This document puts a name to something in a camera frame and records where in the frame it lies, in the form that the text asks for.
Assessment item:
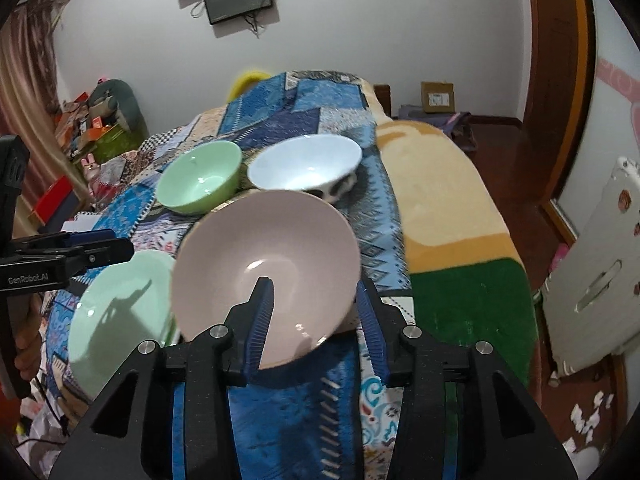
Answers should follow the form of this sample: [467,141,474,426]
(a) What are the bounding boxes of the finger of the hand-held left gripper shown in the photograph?
[55,238,136,286]
[15,229,117,254]

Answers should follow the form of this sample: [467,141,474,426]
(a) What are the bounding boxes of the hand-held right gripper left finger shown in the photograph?
[47,276,276,480]

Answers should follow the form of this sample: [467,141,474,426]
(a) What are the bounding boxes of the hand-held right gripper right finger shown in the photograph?
[355,277,583,480]

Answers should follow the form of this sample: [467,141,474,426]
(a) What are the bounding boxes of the light green plate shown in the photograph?
[67,250,180,397]

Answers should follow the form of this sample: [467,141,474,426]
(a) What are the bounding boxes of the pink bowl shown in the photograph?
[170,190,362,372]

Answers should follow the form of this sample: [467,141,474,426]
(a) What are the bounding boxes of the person's left hand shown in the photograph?
[14,297,44,384]

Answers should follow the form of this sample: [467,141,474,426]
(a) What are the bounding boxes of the red box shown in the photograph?
[27,175,77,227]

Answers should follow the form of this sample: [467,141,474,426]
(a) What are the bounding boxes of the pink rabbit toy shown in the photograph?
[80,153,104,196]

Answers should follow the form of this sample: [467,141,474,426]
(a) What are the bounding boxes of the light green bowl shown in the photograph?
[155,141,244,216]

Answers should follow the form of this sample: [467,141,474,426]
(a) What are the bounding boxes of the beige and green plush blanket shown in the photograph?
[374,119,534,387]

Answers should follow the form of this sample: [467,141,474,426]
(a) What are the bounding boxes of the striped brown curtain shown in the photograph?
[0,5,68,221]

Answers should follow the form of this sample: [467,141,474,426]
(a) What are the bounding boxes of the white bowl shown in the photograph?
[247,134,363,206]

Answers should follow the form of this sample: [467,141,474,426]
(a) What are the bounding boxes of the yellow foam tube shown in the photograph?
[227,69,270,102]

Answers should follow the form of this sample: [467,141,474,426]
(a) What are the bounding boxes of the patchwork printed blanket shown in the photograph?
[40,70,416,480]

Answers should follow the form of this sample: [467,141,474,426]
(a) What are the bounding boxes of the cardboard box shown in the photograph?
[420,81,456,114]

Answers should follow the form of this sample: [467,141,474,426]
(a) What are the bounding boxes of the wooden wardrobe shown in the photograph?
[520,0,601,243]

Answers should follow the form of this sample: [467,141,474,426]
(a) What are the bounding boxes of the white sliding door heart decals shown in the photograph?
[585,0,640,161]

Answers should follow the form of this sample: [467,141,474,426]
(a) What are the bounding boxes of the wooden bed frame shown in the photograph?
[372,84,394,117]

